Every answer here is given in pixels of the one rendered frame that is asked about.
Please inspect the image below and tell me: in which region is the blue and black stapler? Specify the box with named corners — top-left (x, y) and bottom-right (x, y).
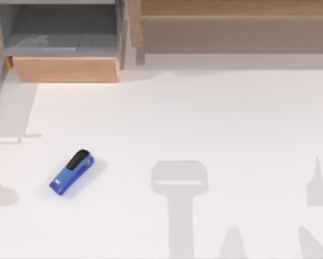
top-left (49, 148), bottom-right (95, 198)

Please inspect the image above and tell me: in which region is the pale wooden drawer front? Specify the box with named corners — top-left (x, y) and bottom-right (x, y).
top-left (12, 55), bottom-right (120, 83)

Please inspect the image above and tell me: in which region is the wooden cupboard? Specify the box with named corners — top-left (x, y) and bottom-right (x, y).
top-left (119, 0), bottom-right (323, 66)

